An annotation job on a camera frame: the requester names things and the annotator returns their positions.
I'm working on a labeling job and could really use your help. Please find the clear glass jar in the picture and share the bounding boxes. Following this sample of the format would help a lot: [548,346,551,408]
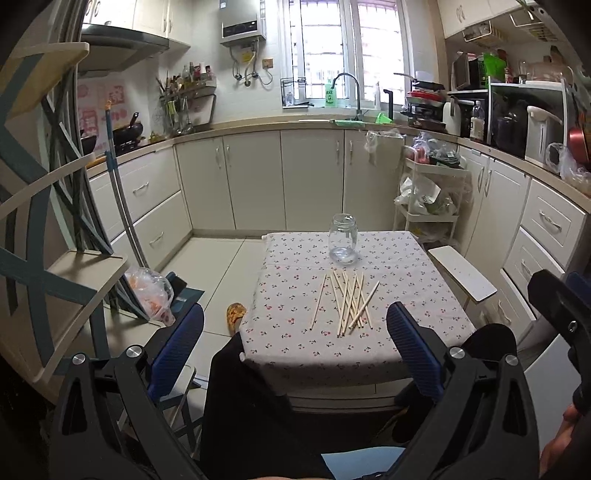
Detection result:
[329,213,360,266]

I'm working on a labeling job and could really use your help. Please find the chrome kitchen faucet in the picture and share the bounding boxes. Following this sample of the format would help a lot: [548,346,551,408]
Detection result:
[331,72,363,121]

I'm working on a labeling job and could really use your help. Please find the white bench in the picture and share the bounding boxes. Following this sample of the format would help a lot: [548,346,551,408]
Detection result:
[428,246,498,324]

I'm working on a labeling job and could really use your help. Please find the bunch of wooden chopsticks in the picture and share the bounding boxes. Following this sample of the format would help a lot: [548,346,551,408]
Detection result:
[309,271,380,337]

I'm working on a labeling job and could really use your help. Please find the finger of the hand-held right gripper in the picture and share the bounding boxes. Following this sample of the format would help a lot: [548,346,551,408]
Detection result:
[567,271,591,305]
[527,270,591,370]

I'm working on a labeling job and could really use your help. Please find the white frame window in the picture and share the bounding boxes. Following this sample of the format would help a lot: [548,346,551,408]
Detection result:
[288,0,411,100]

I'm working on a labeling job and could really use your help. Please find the cherry print tablecloth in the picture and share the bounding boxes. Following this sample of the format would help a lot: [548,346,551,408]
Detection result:
[238,231,476,395]

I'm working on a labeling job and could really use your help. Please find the stack of pans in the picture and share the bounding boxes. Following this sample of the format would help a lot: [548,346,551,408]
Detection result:
[402,80,451,130]

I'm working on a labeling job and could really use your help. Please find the clear plastic bottle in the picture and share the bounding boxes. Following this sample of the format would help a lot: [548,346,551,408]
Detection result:
[470,102,485,141]

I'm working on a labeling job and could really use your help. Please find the folding stool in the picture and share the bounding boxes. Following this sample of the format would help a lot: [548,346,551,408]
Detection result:
[117,362,206,444]

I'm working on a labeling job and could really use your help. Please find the black cooker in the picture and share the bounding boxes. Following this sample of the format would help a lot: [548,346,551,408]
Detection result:
[492,113,527,155]

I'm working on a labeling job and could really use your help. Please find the microwave oven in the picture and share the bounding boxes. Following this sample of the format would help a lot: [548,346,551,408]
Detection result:
[452,53,483,90]

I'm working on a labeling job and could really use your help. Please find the yellow slipper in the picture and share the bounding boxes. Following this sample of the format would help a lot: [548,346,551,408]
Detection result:
[226,302,247,332]

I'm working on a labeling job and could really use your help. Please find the beige and teal shelf unit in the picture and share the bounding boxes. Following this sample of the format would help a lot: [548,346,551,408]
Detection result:
[0,41,130,384]

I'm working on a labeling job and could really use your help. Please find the cream base cabinets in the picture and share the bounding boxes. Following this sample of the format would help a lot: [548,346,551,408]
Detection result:
[88,127,591,352]

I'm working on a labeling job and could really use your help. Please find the cream wall cabinet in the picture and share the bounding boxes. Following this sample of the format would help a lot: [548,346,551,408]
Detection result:
[83,0,192,47]
[436,0,522,40]

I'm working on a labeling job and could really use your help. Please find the pink wall poster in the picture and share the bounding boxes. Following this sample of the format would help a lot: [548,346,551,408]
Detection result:
[78,82,126,132]

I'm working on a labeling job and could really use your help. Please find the green plastic bag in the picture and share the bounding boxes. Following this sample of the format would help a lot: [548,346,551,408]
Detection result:
[480,53,509,88]

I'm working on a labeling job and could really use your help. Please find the person's right hand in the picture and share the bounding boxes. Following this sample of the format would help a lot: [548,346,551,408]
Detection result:
[539,403,583,479]

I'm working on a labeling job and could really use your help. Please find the white electric water boiler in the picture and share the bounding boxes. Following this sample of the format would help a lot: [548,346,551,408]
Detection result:
[525,106,566,164]

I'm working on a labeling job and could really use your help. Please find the white counter rack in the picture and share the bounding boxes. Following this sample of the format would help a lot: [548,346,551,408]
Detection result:
[488,80,578,162]

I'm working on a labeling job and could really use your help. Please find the light blue shirt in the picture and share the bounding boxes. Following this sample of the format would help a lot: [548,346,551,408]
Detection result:
[321,445,404,480]

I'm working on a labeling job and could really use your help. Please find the metal water hoses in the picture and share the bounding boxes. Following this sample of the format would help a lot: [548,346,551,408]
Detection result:
[231,39,275,86]

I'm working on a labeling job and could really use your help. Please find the black wire rack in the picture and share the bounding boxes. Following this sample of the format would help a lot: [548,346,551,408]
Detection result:
[280,78,309,108]

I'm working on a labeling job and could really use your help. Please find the red pan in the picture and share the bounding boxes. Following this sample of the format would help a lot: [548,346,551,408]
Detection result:
[568,127,591,164]

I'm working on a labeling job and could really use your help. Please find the crumpled clear plastic bag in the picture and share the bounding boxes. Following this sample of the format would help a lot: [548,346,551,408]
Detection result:
[546,142,591,195]

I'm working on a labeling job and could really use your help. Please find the person's left leg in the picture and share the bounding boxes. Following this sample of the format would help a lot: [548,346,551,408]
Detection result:
[198,330,333,480]

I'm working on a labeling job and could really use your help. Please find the wall spice rack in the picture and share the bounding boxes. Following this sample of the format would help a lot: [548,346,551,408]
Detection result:
[159,62,218,134]

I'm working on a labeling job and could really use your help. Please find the wall water heater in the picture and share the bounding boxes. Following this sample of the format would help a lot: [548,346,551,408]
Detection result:
[219,0,267,47]

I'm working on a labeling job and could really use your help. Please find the white hanging wire basket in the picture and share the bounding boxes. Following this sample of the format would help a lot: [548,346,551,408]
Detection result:
[462,21,504,47]

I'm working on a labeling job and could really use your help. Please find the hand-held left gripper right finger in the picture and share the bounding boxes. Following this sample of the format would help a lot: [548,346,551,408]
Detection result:
[385,302,541,480]

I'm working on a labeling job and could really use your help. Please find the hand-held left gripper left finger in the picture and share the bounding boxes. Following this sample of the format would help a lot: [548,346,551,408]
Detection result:
[48,302,206,480]

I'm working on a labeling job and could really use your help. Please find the black wok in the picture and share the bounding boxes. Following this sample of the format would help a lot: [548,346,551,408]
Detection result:
[112,113,145,145]

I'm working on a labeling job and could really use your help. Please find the plastic bag with orange contents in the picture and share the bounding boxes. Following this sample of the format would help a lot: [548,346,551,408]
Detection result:
[124,265,176,326]

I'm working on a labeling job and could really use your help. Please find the broom and blue dustpan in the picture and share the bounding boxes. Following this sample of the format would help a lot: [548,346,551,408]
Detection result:
[104,99,151,271]

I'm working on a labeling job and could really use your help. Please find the white rolling cart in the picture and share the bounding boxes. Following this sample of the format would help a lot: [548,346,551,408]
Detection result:
[393,154,469,243]

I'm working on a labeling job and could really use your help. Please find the range hood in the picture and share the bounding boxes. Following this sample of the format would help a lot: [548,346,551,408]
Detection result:
[78,23,191,75]

